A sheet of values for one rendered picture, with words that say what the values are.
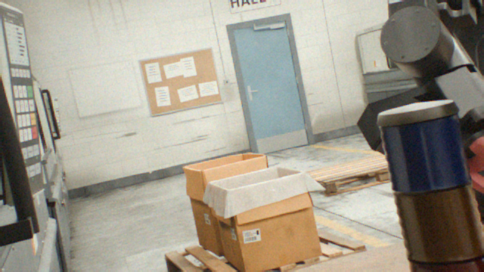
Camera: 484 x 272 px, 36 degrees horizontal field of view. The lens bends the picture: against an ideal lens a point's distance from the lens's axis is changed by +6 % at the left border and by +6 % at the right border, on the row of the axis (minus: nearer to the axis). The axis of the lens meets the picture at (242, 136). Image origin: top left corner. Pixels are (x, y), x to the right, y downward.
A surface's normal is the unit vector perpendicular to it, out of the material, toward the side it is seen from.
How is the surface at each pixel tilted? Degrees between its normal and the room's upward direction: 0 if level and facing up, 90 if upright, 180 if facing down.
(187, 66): 90
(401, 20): 71
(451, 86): 61
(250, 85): 90
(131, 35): 90
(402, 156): 76
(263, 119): 90
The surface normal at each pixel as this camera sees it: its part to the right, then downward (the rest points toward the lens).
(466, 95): 0.11, -0.45
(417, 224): -0.73, -0.05
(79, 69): 0.24, 0.02
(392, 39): -0.47, -0.18
